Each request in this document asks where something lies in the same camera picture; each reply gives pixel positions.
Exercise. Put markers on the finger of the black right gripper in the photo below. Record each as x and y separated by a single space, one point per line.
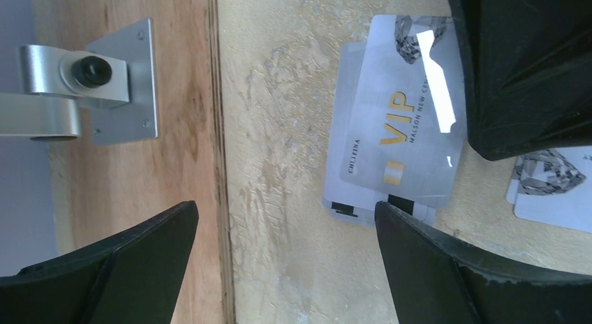
527 74

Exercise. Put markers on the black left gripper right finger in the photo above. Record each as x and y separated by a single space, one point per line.
437 278

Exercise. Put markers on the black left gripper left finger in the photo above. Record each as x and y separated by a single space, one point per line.
134 276

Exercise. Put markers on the silver VIP credit card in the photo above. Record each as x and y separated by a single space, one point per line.
407 123

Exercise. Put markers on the plywood board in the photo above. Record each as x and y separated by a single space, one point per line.
99 191

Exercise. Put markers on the metal stand post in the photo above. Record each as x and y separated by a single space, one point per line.
114 78

